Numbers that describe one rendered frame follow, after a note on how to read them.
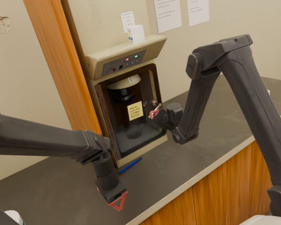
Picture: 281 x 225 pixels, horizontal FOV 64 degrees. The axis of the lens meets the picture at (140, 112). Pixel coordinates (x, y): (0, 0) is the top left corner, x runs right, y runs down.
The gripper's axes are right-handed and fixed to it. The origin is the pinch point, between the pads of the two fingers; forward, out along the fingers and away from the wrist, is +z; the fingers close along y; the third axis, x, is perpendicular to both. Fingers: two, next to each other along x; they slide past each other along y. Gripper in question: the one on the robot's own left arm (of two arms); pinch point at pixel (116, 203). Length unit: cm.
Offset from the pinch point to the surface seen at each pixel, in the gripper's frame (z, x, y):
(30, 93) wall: -22, 6, 77
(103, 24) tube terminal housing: -50, -26, 34
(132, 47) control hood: -41, -30, 22
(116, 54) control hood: -40, -23, 22
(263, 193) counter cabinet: 76, -98, 5
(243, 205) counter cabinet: 69, -76, 5
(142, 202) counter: 15.9, -12.0, 7.6
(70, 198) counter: 15.9, 11.1, 31.4
